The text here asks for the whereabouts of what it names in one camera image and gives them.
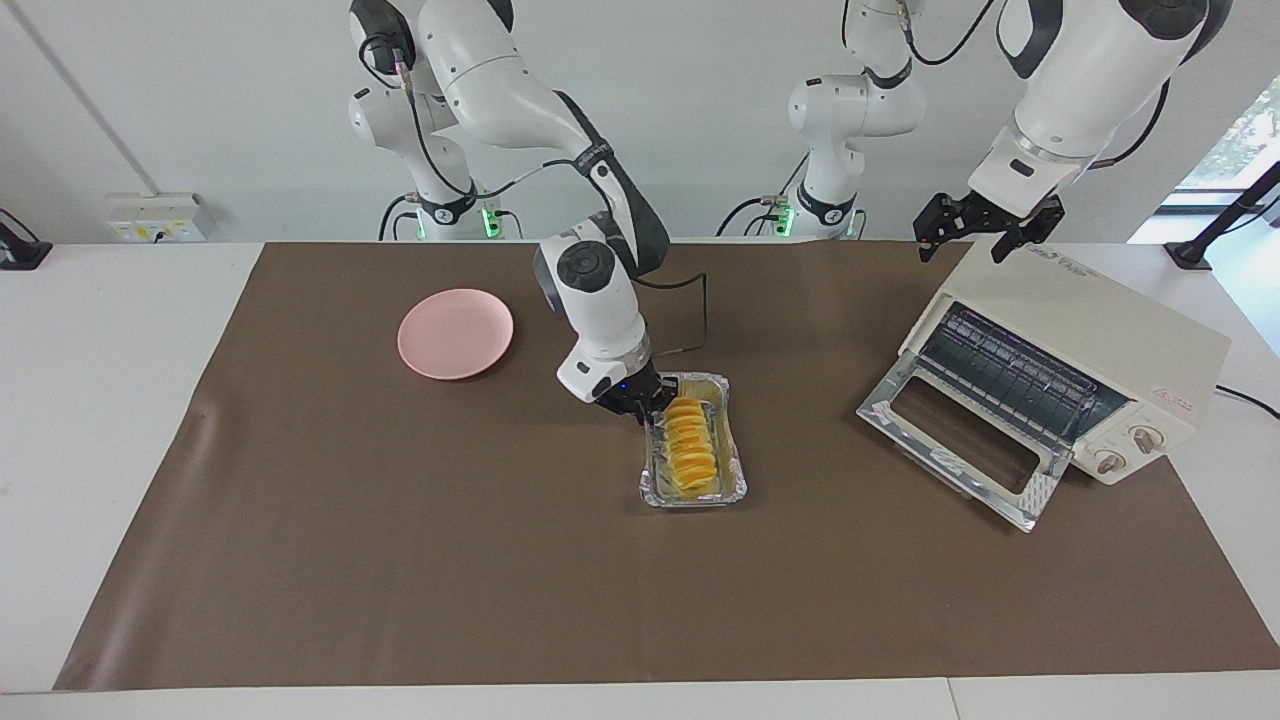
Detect sliced yellow bread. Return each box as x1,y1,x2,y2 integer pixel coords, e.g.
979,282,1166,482
662,397,719,493

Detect aluminium foil tray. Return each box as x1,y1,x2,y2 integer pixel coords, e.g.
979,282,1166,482
640,372,748,509

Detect cream toaster oven body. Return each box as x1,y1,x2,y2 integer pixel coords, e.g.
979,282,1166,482
898,235,1232,487

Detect glass oven door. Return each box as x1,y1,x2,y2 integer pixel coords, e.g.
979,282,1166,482
857,350,1073,533

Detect pink round plate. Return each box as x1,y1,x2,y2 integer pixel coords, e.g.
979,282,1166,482
396,289,514,380

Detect brown table mat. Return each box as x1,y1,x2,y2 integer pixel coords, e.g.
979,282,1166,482
55,238,1280,691

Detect window with green view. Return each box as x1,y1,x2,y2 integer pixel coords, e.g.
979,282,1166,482
1165,75,1280,206

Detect black table clamp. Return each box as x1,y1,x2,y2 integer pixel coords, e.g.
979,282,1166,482
0,208,53,271

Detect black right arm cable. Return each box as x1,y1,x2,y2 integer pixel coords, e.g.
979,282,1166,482
358,35,711,357

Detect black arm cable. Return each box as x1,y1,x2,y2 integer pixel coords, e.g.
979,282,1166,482
358,35,711,357
895,0,1173,169

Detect black base cable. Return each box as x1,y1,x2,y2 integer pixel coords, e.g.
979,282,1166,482
715,152,811,238
378,195,421,241

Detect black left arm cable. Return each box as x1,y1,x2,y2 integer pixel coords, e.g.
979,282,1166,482
895,0,1173,169

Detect black oven power cable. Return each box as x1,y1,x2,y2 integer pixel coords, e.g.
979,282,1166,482
1215,385,1280,419

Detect white wall socket box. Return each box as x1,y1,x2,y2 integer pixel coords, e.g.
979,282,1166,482
107,193,209,244

